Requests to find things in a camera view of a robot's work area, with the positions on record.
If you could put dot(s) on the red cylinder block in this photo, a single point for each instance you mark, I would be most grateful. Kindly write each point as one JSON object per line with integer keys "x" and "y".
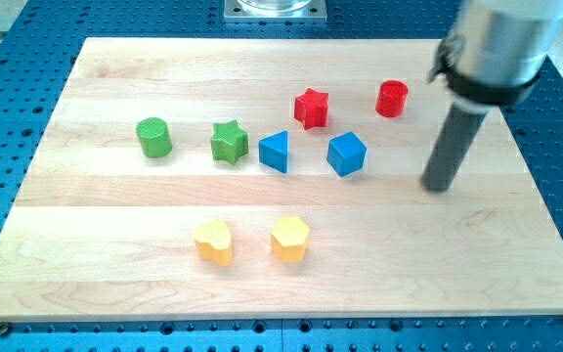
{"x": 391, "y": 98}

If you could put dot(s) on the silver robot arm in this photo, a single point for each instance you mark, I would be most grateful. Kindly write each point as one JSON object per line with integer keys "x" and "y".
{"x": 493, "y": 53}

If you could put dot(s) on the blue triangle block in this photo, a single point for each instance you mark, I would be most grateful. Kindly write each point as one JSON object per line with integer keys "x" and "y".
{"x": 273, "y": 151}

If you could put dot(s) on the yellow pentagon block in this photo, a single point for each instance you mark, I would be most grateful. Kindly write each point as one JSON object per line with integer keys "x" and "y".
{"x": 289, "y": 239}

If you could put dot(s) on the green star block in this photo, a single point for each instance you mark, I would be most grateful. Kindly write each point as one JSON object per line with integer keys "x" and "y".
{"x": 229, "y": 142}

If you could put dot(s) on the blue cube block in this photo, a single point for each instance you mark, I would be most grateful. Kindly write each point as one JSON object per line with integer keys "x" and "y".
{"x": 346, "y": 154}

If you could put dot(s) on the red star block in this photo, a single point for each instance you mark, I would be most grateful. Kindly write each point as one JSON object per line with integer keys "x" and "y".
{"x": 311, "y": 109}

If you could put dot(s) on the yellow heart block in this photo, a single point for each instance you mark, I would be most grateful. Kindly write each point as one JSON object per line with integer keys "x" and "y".
{"x": 213, "y": 241}

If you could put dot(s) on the wooden board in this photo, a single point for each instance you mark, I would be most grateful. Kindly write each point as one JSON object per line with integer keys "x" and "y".
{"x": 101, "y": 232}

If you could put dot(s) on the green cylinder block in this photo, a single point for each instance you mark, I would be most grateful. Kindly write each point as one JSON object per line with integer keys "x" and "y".
{"x": 154, "y": 137}

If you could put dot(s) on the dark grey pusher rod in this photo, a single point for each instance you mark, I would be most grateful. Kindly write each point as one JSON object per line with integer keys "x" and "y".
{"x": 451, "y": 147}

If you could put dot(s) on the blue perforated table plate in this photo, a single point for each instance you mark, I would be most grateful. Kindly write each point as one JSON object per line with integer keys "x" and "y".
{"x": 39, "y": 43}

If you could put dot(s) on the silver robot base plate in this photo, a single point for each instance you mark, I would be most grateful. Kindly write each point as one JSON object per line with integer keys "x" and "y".
{"x": 275, "y": 11}

